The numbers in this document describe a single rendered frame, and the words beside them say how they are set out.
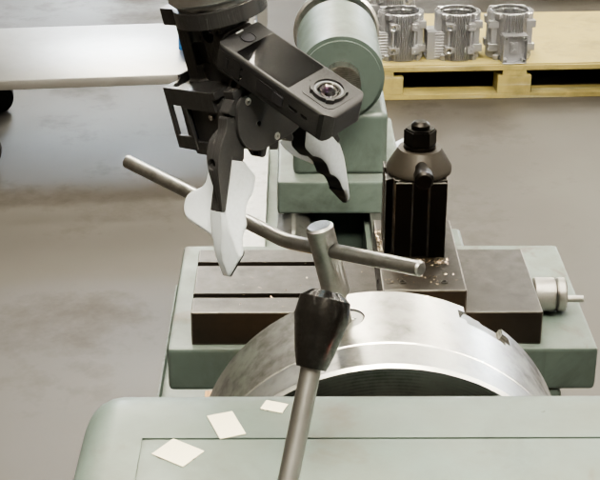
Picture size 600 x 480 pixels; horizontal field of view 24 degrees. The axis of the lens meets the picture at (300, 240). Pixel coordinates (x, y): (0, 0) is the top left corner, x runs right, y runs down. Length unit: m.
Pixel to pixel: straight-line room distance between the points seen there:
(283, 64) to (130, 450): 0.31
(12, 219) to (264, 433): 3.51
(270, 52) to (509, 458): 0.35
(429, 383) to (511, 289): 0.72
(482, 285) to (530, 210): 2.68
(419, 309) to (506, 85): 4.31
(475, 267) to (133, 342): 1.93
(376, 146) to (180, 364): 0.64
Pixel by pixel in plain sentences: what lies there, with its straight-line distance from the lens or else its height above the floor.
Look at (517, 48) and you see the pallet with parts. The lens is 5.41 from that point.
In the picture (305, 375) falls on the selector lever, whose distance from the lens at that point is 0.79.
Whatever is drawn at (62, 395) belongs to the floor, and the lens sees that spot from 3.43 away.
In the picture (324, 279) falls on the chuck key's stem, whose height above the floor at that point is 1.27.
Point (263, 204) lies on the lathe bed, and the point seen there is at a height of 0.87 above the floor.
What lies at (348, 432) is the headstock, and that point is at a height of 1.25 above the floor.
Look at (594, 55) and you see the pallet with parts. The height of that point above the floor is 0.14.
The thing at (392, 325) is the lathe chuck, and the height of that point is 1.24.
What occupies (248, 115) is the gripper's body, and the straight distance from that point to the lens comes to 1.05.
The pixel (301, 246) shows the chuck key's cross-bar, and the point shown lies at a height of 1.29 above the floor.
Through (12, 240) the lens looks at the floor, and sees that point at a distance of 4.26.
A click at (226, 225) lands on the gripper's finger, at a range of 1.05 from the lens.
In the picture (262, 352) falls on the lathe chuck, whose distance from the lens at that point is 1.13.
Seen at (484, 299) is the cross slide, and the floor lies 0.97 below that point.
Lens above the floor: 1.76
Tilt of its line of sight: 25 degrees down
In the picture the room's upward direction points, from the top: straight up
